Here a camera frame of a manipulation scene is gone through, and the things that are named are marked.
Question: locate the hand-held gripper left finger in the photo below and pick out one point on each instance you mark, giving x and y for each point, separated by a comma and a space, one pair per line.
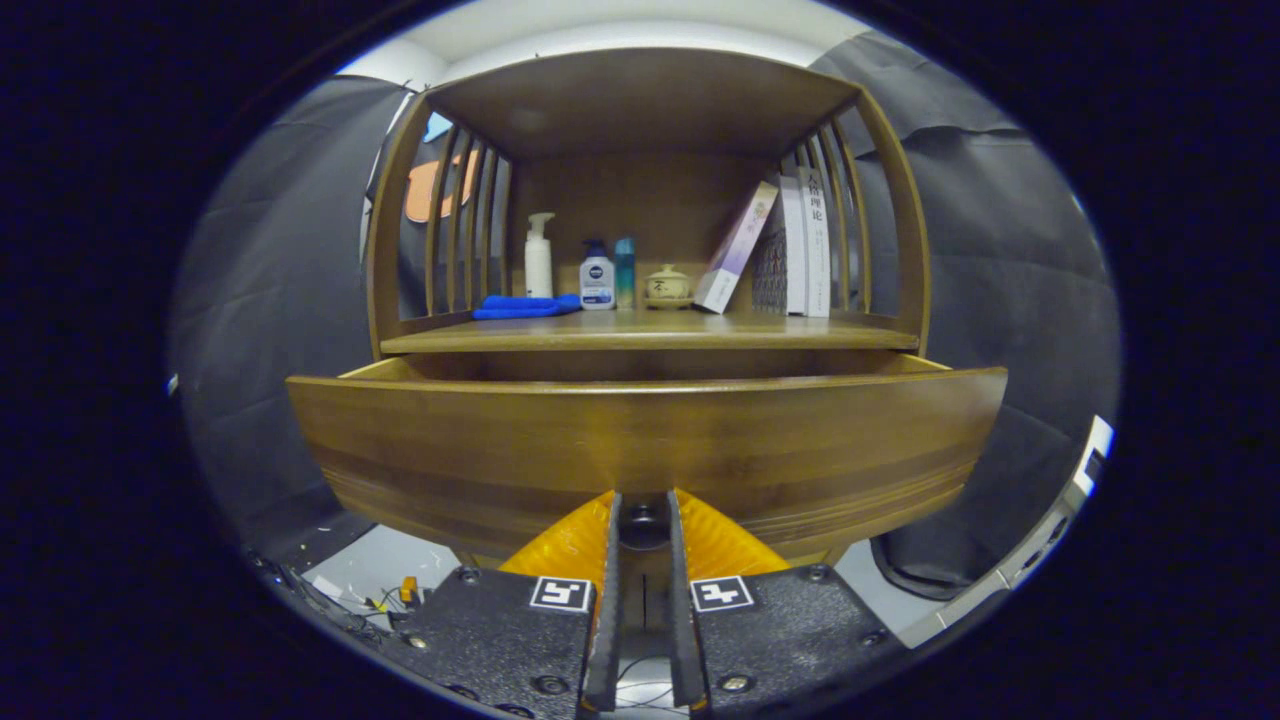
605, 640

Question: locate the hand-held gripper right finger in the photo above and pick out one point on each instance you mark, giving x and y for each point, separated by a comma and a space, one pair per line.
685, 640

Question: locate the wooden drawer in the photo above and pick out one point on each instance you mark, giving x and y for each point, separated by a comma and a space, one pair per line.
500, 450

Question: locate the wooden countertop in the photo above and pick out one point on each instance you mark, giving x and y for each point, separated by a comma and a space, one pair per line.
650, 325

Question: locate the wooden cabinet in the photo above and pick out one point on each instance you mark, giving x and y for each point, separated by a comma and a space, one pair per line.
640, 110

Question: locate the small orange connector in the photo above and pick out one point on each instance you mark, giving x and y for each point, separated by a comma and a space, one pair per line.
408, 590

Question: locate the blue cloth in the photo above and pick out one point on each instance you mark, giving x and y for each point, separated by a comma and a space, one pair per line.
520, 306

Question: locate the beige lidded tea cup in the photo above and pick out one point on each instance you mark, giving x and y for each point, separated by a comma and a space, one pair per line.
667, 287

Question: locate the white lotion bottle blue cap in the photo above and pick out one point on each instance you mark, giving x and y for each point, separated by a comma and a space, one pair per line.
597, 285

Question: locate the teal bottle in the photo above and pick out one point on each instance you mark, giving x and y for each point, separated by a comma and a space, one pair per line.
625, 275

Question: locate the dark patterned book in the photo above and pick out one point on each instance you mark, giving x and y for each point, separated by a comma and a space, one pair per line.
770, 275

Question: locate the white pump bottle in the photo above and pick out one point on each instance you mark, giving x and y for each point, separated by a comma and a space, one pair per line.
538, 265

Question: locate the purple white book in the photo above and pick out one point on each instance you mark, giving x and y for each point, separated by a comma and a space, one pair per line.
735, 250

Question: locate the white book black characters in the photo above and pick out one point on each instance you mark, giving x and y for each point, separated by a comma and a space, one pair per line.
817, 260

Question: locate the plain white book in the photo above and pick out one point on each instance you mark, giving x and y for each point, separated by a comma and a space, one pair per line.
793, 250

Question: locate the white grey machine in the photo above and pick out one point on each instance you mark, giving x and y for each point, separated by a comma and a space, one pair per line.
1085, 470

